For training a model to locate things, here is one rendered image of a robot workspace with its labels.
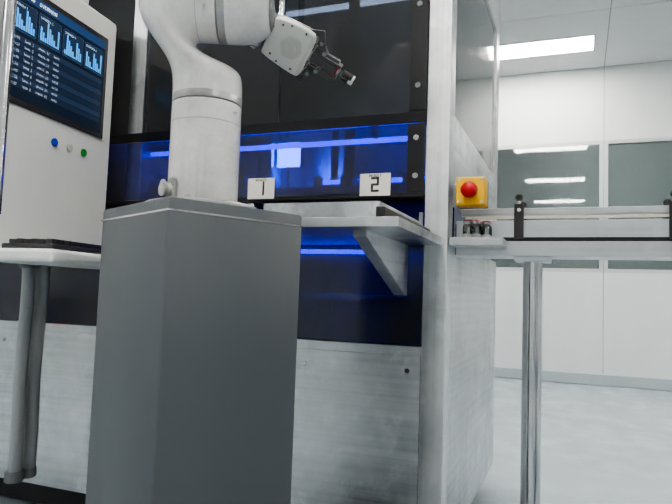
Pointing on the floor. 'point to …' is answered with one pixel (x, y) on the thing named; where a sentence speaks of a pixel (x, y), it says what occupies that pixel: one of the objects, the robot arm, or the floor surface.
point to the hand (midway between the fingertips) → (330, 67)
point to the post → (437, 254)
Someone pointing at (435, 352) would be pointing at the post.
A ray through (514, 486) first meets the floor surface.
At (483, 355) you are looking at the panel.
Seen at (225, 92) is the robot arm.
